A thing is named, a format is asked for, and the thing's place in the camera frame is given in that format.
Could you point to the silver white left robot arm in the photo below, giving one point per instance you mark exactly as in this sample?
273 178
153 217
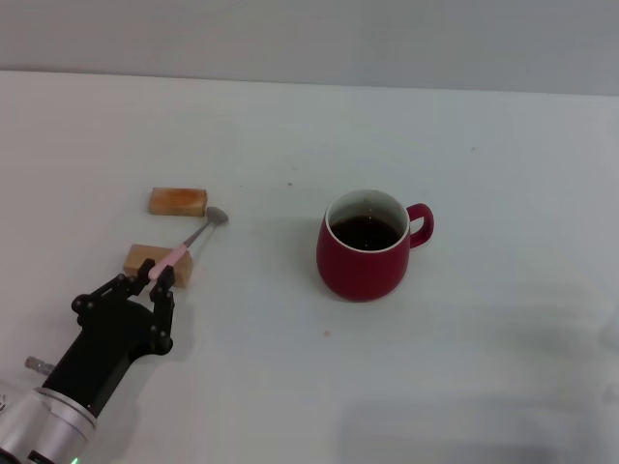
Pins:
43 425

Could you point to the notched wooden block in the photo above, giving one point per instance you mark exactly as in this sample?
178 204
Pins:
135 258

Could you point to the red coffee cup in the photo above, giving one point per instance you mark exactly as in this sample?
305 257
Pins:
358 270

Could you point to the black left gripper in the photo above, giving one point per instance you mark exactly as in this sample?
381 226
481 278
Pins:
106 348

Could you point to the stained wooden block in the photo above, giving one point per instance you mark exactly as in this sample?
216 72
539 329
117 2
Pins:
174 203

